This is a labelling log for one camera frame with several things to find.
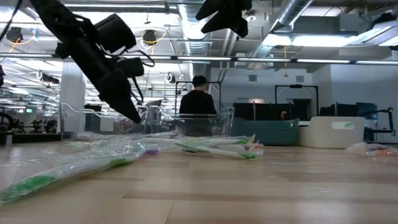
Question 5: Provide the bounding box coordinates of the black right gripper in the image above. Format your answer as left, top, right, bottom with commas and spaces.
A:
195, 0, 253, 39

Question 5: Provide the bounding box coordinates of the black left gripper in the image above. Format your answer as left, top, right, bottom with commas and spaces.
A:
55, 35, 146, 124

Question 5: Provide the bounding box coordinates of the black cabinet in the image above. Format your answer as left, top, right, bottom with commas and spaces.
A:
84, 104, 103, 134

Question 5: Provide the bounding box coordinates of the white building pillar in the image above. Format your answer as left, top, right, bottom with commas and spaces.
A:
59, 62, 86, 134

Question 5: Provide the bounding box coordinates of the black background equipment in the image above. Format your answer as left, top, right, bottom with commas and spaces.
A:
29, 118, 58, 134

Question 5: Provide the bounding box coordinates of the black monitor row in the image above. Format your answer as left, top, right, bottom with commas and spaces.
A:
233, 101, 308, 121
319, 102, 379, 121

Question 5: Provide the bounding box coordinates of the black bench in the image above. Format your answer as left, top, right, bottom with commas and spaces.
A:
0, 133, 63, 144

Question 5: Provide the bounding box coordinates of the clear plastic bin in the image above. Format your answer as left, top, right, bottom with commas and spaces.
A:
59, 101, 236, 139

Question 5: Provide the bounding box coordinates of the teal plastic bin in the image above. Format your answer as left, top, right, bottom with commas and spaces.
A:
230, 117, 301, 146

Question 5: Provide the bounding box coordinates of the white plastic bin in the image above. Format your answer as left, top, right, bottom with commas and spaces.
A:
298, 115, 366, 149

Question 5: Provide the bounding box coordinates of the black background stand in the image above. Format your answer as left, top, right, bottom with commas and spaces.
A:
362, 107, 396, 136

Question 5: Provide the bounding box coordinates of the orange white toothbrush in wrapper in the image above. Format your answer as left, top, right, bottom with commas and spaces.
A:
344, 141, 398, 158

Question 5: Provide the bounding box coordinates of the black camera cable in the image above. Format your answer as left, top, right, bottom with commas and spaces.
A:
104, 45, 155, 68

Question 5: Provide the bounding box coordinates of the silver round air duct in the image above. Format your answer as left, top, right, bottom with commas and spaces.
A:
248, 0, 314, 60
177, 0, 216, 105

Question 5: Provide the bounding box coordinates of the long ceiling light rail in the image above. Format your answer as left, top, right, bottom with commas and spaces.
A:
0, 52, 398, 66

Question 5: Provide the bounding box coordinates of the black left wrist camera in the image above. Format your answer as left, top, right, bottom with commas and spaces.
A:
94, 12, 137, 57

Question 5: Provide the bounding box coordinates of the black ceiling-mounted camera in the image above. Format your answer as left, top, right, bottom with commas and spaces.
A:
142, 29, 158, 46
5, 26, 25, 44

